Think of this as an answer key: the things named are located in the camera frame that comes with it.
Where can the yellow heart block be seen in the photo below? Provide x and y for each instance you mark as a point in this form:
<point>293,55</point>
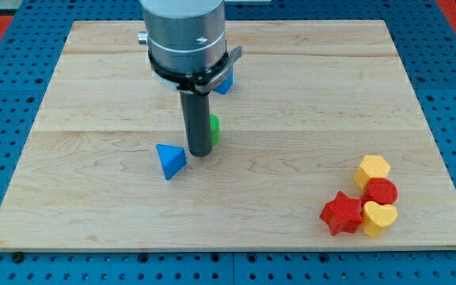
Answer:
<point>377,218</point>

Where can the blue triangle block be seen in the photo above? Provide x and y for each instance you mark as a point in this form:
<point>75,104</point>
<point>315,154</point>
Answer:
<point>172,159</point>

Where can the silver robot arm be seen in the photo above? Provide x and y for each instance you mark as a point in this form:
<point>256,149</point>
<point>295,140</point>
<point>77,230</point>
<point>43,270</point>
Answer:
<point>186,43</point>

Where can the green star block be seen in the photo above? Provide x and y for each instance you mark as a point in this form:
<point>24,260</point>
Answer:
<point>215,129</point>

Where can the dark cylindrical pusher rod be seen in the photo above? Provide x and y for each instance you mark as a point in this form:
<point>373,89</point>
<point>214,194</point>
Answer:
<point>196,114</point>

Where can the red cylinder block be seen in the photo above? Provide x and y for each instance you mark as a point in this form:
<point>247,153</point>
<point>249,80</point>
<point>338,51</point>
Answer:
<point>380,190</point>

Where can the red star block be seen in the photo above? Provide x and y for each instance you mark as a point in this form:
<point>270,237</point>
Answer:
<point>342,214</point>

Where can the yellow hexagon block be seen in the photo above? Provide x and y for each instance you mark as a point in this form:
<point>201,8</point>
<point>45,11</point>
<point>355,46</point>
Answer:
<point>372,166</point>

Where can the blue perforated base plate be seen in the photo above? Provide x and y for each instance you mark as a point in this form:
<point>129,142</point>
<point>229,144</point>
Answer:
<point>31,47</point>

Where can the blue cube block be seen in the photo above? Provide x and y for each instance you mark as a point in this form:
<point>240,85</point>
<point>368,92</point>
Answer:
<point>225,86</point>

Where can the wooden board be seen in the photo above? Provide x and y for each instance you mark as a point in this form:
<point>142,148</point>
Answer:
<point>310,99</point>

